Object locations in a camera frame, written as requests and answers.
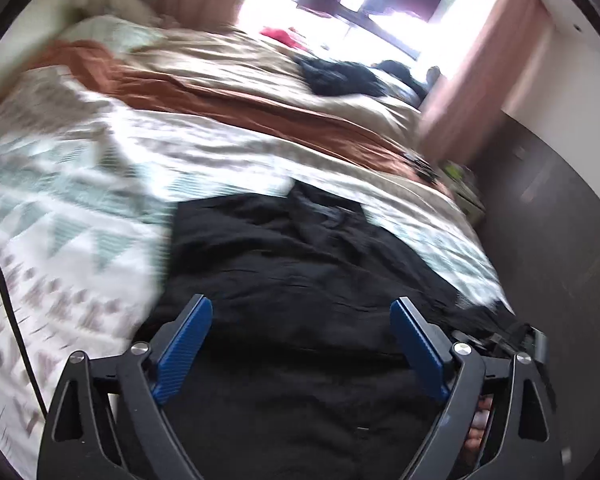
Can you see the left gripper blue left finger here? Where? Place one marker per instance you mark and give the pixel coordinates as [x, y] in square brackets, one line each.
[175, 346]

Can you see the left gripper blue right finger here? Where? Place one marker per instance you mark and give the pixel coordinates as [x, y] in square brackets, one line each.
[425, 347]

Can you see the black button-up shirt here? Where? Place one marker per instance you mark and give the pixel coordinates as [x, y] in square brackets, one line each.
[300, 376]

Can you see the dark crumpled clothes pile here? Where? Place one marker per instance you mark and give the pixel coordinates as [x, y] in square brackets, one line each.
[327, 78]

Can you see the person's right hand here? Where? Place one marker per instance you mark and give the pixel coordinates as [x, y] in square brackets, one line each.
[477, 430]

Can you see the cream bedside nightstand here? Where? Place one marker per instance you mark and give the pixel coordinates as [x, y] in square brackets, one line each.
[461, 182]

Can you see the small black device on bed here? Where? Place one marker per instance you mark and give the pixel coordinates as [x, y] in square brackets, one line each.
[422, 168]

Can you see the patterned white geometric blanket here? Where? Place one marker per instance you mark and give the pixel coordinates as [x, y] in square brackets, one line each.
[88, 186]

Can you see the right pink curtain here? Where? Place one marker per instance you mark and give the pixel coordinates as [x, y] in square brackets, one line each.
[461, 112]

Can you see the beige brown duvet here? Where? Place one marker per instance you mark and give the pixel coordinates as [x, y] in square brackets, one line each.
[249, 83]

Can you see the dark pillow by window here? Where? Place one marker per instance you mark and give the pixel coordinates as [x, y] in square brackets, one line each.
[399, 83]

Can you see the light green pillow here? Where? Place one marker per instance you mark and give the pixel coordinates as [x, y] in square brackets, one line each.
[117, 35]

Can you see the red garment by window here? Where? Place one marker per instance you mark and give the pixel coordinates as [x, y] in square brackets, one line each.
[282, 36]

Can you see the plush toy on bed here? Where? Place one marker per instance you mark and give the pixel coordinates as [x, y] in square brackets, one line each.
[134, 11]

